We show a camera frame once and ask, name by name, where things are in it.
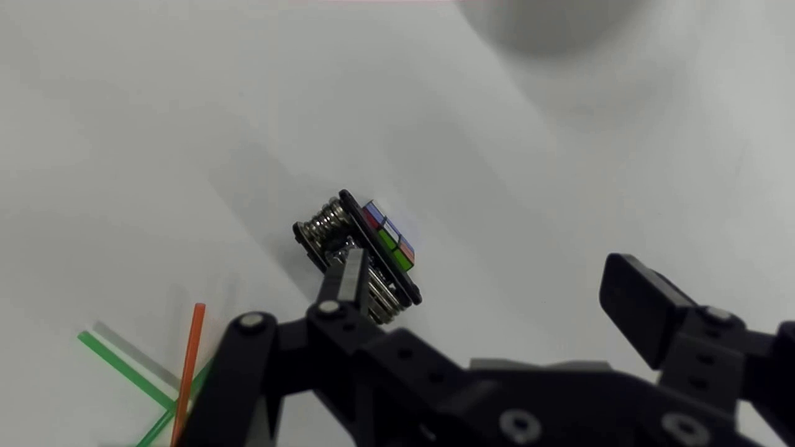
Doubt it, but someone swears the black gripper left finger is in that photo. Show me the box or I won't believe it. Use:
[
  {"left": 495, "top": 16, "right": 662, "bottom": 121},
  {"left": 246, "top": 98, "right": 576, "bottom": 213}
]
[{"left": 176, "top": 259, "right": 363, "bottom": 447}]

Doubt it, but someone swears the multicoloured Rubik's cube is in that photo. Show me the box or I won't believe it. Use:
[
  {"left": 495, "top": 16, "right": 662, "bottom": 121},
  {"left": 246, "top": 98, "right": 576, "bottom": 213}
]
[{"left": 363, "top": 202, "right": 415, "bottom": 274}]

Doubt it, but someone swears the white ceramic bowl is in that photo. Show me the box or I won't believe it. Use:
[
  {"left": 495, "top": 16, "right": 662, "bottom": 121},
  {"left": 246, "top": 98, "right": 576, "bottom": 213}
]
[{"left": 455, "top": 0, "right": 649, "bottom": 58}]

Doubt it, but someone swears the orange straw stick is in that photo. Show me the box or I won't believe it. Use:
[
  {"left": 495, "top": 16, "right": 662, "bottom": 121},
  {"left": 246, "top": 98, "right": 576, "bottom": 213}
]
[{"left": 169, "top": 303, "right": 205, "bottom": 447}]

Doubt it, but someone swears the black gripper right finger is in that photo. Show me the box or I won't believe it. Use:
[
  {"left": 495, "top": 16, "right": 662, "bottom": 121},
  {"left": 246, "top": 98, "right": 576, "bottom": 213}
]
[{"left": 598, "top": 253, "right": 795, "bottom": 432}]

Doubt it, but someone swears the black folding multi-tool stapler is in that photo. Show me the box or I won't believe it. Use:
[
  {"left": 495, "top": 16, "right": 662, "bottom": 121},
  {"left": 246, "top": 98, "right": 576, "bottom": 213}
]
[{"left": 294, "top": 189, "right": 421, "bottom": 326}]

